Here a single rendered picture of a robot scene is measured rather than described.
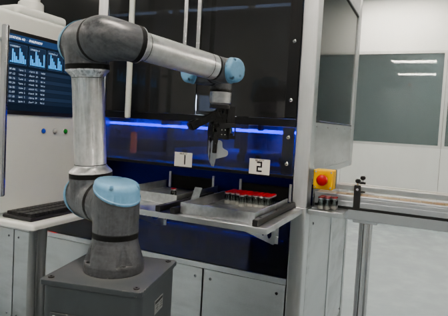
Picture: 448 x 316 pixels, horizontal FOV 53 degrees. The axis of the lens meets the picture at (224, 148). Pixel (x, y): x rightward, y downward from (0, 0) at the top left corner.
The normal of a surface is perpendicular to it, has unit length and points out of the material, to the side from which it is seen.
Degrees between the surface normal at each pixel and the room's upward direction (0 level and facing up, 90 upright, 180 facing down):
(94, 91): 90
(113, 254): 73
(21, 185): 90
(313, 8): 90
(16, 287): 90
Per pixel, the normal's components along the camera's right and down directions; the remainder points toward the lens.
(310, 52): -0.42, 0.03
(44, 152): 0.91, 0.07
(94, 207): -0.73, 0.00
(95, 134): 0.58, 0.08
